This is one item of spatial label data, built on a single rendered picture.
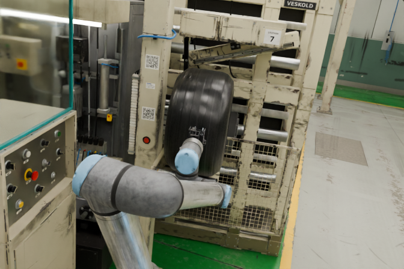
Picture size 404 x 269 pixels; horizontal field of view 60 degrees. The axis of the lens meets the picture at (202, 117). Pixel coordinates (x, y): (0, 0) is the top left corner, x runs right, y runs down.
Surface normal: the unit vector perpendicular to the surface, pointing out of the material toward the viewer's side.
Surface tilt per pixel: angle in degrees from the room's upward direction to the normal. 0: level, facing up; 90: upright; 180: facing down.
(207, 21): 90
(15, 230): 0
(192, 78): 24
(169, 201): 81
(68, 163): 90
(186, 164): 85
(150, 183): 41
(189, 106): 58
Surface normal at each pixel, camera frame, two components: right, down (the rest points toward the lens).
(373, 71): -0.31, 0.26
